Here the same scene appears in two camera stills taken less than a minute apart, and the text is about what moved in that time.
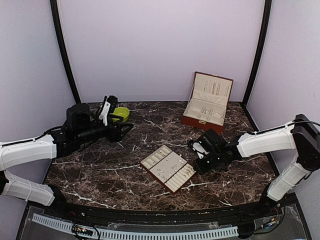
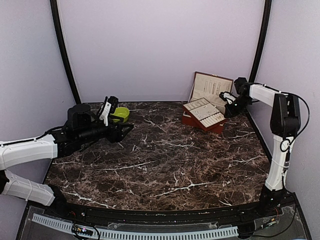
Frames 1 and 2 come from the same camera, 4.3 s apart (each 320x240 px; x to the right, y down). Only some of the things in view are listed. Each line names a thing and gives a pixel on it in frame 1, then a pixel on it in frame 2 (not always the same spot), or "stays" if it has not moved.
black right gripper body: [214, 160] → [242, 103]
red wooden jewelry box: [210, 95] stays
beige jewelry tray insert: [167, 169] → [208, 114]
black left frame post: [55, 14] stays
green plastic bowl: [122, 112] stays
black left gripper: [117, 136] stays
